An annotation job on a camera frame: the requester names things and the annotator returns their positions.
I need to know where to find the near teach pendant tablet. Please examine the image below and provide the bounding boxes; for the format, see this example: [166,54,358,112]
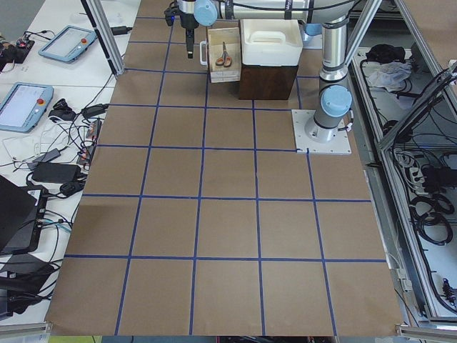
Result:
[1,82,54,133]

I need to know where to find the black laptop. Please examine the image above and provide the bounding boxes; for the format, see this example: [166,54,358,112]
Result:
[1,177,49,255]

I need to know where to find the aluminium frame post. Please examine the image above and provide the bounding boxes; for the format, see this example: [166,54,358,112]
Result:
[81,0,124,76]

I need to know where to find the black power adapter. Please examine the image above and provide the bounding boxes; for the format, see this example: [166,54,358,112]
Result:
[111,26,132,36]

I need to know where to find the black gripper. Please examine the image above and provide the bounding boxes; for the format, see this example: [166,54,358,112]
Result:
[164,0,199,59]

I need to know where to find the teach pendant tablet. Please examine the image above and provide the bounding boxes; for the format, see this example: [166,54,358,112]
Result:
[38,25,97,63]
[1,82,54,133]

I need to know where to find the large black power brick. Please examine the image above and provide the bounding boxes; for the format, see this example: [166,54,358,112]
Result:
[31,162,81,184]

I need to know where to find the far teach pendant tablet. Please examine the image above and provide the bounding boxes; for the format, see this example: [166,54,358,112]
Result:
[38,25,97,63]

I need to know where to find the dark brown wooden cabinet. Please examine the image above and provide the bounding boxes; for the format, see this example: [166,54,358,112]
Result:
[238,64,298,100]

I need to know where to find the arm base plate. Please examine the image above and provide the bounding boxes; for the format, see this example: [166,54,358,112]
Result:
[291,109,351,155]

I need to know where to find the white foam tray box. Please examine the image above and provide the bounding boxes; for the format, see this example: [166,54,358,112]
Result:
[240,19,303,66]

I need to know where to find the wooden drawer with white handle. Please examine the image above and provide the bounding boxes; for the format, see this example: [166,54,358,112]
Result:
[199,26,241,83]

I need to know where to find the grey orange scissors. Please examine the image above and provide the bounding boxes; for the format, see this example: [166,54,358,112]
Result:
[215,41,233,68]

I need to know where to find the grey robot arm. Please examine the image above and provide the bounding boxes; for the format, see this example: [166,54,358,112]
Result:
[164,1,353,144]

